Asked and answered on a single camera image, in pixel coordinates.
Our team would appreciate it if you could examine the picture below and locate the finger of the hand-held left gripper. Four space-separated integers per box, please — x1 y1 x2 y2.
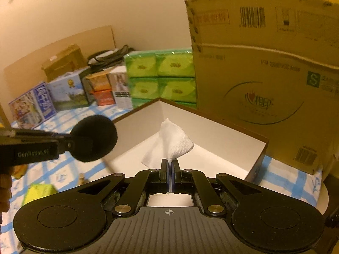
16 130 78 156

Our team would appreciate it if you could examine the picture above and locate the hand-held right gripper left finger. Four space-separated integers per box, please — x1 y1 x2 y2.
77 159 170 219

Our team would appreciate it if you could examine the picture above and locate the blue milk carton box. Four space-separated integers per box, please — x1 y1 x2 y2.
48 67 96 111

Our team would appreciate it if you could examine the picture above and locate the black round soft pad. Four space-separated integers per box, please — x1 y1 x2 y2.
69 115 118 163

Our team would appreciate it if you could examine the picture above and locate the black strap bag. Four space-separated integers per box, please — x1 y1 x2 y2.
87 45 135 68

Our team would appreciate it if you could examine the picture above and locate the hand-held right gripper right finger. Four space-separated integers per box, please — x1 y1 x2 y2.
172 160 263 219

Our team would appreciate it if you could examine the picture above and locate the red-orange snack box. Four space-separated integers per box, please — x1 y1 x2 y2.
90 88 116 107

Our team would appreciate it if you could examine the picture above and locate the orange snack box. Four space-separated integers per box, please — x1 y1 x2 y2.
86 71 112 92

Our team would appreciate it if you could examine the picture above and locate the green packet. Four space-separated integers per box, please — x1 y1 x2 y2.
22 184 57 207

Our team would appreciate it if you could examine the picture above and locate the cartoon print box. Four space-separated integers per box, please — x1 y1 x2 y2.
8 81 57 130

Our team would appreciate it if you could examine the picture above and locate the person's left hand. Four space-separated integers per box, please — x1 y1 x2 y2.
0 173 13 213

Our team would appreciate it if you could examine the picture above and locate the brown box white inside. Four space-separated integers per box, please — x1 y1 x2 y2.
102 98 270 183

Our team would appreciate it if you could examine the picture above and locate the stack of green tissue packs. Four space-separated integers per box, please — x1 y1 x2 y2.
124 48 198 110

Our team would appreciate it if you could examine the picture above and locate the white product box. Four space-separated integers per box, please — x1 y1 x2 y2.
108 71 133 109

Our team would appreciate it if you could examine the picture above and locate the large cardboard box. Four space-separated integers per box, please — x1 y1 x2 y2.
185 0 339 175

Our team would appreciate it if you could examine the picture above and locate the white cloth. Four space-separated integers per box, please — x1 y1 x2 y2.
141 118 195 168

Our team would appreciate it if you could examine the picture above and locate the small brown cardboard box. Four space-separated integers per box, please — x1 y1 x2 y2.
42 44 88 82

